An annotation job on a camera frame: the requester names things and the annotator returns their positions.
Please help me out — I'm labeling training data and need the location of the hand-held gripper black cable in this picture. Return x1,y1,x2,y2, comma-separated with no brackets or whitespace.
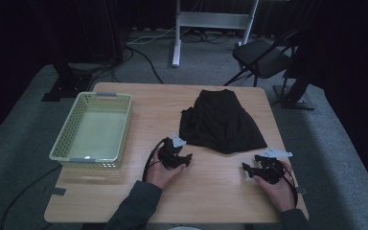
280,162,299,208
142,137,168,183

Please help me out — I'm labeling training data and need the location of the right hand-held gripper black cable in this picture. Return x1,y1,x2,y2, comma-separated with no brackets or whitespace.
280,162,299,208

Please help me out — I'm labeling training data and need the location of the left hand-held gripper black cable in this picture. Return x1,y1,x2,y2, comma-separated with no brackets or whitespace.
142,137,168,183

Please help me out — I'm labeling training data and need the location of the person's right hand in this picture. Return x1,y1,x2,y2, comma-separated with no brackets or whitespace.
252,160,297,214

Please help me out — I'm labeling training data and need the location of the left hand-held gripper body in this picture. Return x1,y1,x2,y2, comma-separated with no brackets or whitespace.
157,132,188,171

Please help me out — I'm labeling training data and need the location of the person's left hand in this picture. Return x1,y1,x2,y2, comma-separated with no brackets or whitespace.
146,145,188,191

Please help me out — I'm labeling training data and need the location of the white metal desk frame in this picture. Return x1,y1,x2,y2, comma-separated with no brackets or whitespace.
172,0,260,68

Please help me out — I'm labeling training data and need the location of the light green plastic basket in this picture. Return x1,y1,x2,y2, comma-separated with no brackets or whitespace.
48,91,133,170

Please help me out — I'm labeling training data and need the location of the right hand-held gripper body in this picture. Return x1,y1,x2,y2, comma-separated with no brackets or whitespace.
258,147,293,186

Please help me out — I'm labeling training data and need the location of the white floor cable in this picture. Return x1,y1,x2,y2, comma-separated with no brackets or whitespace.
126,27,186,46

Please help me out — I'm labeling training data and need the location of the black stand with flat base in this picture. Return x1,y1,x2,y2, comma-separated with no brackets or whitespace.
41,0,94,103
272,47,316,111

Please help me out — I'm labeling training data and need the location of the black folding chair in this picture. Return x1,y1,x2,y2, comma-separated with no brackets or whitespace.
223,30,301,88

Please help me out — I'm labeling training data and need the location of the black cloth garment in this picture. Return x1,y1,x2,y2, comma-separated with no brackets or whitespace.
178,88,268,155

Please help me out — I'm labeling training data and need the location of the thick black floor cable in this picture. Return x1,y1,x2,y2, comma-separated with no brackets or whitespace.
0,164,62,230

